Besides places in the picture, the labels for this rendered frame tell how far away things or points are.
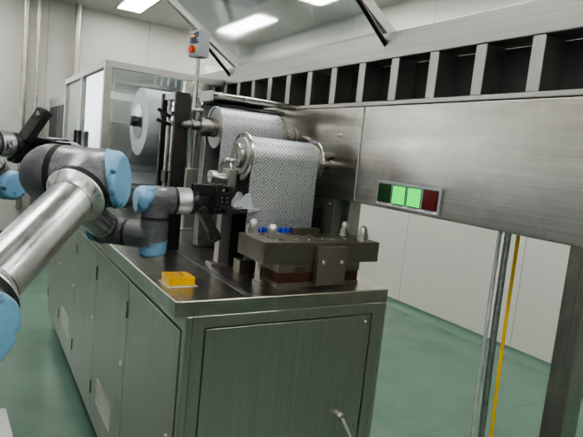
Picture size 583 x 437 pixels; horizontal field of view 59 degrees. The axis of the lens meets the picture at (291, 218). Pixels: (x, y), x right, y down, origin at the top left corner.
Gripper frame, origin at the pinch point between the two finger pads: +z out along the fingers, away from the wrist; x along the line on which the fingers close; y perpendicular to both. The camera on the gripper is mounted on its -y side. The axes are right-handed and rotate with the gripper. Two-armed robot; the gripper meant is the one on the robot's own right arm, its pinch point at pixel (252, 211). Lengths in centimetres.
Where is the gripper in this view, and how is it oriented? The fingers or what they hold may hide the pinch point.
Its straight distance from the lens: 157.3
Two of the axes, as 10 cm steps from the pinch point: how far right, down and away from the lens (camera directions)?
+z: 8.5, 0.3, 5.2
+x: -5.1, -1.5, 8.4
